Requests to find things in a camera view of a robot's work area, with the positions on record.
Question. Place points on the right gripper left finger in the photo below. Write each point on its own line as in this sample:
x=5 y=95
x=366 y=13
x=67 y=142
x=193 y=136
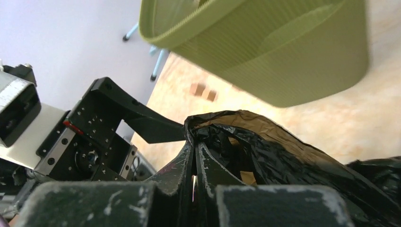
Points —
x=163 y=200

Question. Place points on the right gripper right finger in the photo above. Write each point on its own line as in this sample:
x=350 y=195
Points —
x=225 y=201

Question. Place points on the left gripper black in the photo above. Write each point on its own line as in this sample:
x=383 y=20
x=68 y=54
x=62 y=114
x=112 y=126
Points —
x=82 y=143

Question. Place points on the black trash bag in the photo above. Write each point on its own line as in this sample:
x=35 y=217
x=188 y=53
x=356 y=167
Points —
x=243 y=141

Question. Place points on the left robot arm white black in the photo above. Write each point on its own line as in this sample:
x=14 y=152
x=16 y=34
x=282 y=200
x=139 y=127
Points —
x=23 y=121

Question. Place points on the green mesh trash bin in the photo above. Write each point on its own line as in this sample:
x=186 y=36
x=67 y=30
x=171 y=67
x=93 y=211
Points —
x=284 y=52

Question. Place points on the small wooden cube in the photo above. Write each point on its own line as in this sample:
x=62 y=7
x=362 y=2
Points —
x=211 y=95
x=197 y=89

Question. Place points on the light blue tripod stand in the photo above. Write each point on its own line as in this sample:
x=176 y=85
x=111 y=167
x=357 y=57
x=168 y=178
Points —
x=153 y=50

